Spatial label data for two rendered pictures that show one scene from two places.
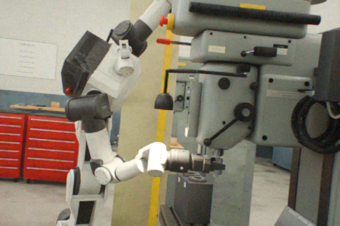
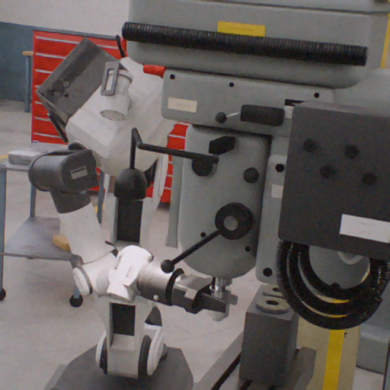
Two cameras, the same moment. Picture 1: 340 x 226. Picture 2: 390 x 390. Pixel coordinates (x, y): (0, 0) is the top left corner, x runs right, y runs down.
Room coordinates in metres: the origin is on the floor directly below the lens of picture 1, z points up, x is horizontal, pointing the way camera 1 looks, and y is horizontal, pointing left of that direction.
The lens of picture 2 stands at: (0.17, -0.88, 1.86)
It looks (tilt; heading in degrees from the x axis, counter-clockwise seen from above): 14 degrees down; 29
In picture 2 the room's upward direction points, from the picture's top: 5 degrees clockwise
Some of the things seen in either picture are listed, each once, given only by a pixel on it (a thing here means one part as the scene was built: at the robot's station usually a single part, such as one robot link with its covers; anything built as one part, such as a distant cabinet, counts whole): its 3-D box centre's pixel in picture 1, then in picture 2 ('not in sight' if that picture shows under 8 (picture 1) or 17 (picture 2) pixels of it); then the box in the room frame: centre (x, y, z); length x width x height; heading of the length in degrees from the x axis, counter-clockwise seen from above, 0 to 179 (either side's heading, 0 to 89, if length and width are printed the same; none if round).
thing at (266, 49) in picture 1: (257, 52); (249, 116); (1.42, -0.30, 1.66); 0.12 x 0.04 x 0.04; 98
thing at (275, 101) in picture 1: (271, 109); (321, 214); (1.57, -0.41, 1.47); 0.24 x 0.19 x 0.26; 8
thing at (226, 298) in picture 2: (216, 166); (218, 302); (1.54, -0.21, 1.23); 0.05 x 0.05 x 0.05
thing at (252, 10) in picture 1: (254, 14); (238, 43); (1.40, -0.27, 1.79); 0.45 x 0.04 x 0.04; 98
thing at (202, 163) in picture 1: (192, 163); (182, 290); (1.54, -0.12, 1.24); 0.13 x 0.12 x 0.10; 1
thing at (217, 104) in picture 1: (223, 105); (231, 197); (1.54, -0.22, 1.47); 0.21 x 0.19 x 0.32; 8
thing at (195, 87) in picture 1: (193, 109); (180, 199); (1.53, -0.10, 1.45); 0.04 x 0.04 x 0.21; 8
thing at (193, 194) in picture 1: (192, 195); (271, 330); (1.98, -0.17, 1.00); 0.22 x 0.12 x 0.20; 15
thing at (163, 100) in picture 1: (164, 101); (130, 181); (1.50, 0.01, 1.47); 0.07 x 0.07 x 0.06
